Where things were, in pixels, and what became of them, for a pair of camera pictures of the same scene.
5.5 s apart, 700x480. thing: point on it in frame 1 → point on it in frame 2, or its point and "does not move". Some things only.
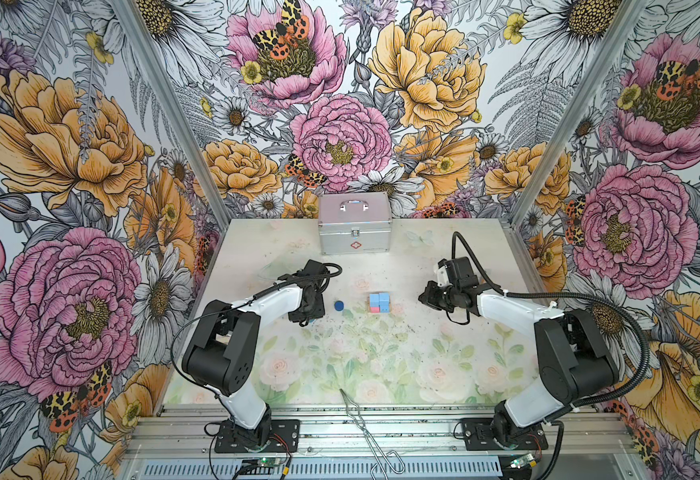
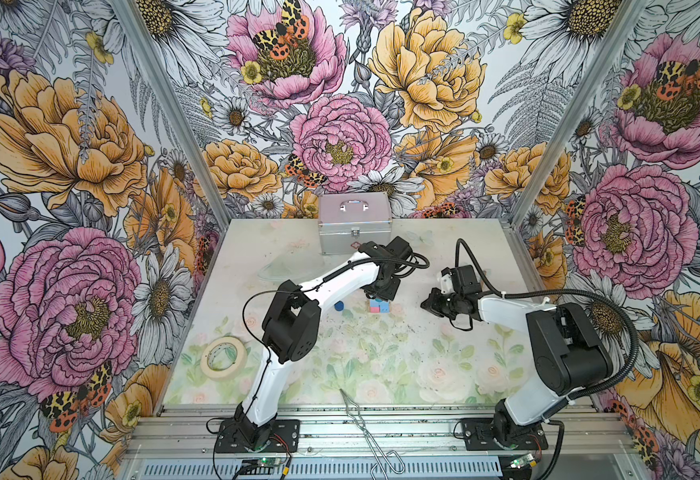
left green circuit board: [270, 461] does not move
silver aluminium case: [355, 223] does not move
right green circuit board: [521, 461] does not move
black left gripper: [318, 313] → [387, 294]
